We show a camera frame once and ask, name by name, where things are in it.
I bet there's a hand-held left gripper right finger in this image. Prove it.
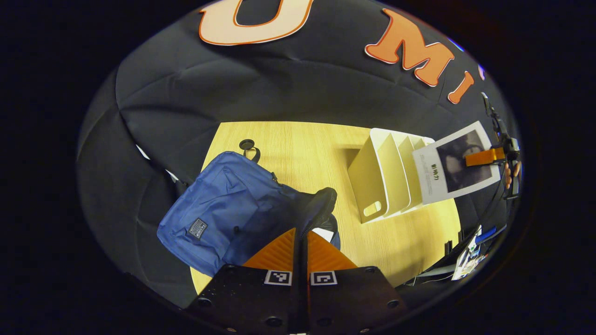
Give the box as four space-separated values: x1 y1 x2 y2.
303 231 408 334

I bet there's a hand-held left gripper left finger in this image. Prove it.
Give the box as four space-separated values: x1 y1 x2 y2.
186 228 302 334

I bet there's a black spine book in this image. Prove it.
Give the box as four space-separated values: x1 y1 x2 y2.
412 121 501 206

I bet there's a blue schoolbag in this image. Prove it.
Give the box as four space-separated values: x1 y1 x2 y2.
157 145 342 278

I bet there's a white bookshelf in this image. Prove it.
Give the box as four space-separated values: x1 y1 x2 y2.
347 128 436 225

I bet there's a dark flat device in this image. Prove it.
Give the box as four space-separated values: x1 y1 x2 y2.
410 240 466 283

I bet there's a white printed packet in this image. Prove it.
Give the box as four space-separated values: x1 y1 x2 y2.
452 227 485 281

